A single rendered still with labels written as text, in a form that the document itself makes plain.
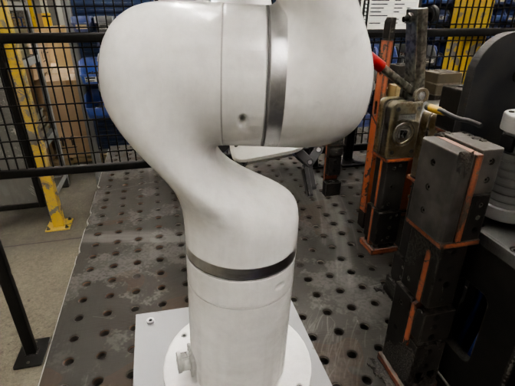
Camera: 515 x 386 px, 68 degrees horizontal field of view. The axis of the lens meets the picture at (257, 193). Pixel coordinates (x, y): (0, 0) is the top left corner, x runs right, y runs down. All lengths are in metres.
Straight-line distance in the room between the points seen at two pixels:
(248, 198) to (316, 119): 0.10
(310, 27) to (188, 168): 0.14
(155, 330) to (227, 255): 0.27
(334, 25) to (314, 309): 0.57
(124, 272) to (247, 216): 0.58
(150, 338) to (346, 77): 0.44
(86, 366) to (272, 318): 0.38
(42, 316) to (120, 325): 1.24
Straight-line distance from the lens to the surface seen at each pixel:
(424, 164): 0.50
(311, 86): 0.30
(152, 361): 0.56
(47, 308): 2.03
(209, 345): 0.45
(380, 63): 0.78
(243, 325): 0.41
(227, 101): 0.30
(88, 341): 0.76
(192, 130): 0.31
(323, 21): 0.30
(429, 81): 1.20
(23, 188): 2.62
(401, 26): 1.45
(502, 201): 0.55
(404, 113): 0.81
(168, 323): 0.60
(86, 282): 0.89
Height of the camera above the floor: 1.21
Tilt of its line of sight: 26 degrees down
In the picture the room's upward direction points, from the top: straight up
